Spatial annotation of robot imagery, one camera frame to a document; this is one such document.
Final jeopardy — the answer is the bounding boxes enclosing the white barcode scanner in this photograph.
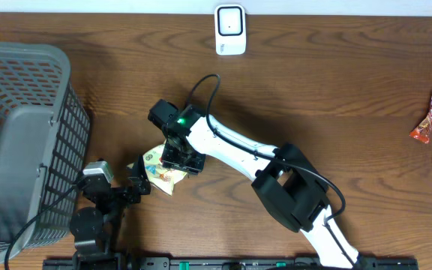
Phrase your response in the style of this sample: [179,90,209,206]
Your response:
[214,4,247,56]

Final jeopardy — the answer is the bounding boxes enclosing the grey plastic mesh basket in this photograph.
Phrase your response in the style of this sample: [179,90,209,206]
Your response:
[0,42,90,264]

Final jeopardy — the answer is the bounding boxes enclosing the red Top chocolate bar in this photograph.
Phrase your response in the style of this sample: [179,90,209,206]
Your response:
[409,92,432,144]

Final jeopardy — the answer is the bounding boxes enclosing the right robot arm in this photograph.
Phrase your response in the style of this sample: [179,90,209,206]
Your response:
[148,100,359,269]

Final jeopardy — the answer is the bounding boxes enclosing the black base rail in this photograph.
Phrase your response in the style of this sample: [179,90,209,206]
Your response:
[42,257,419,270]

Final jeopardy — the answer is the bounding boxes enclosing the yellow snack chip bag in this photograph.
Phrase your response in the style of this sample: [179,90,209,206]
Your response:
[143,144,187,196]

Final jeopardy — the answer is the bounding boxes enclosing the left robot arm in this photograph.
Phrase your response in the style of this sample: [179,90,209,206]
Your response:
[70,155,151,270]

